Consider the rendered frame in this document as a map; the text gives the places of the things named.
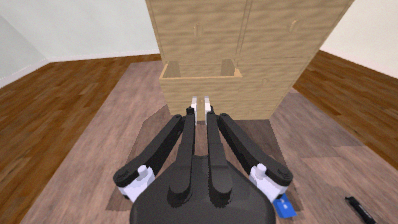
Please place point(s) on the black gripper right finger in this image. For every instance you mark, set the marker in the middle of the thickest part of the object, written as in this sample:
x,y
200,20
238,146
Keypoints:
x,y
271,177

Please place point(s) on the light wooden chest of drawers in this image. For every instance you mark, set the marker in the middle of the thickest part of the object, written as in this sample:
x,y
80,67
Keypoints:
x,y
237,56

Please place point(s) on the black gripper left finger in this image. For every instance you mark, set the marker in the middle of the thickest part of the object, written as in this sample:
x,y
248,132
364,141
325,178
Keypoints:
x,y
140,172

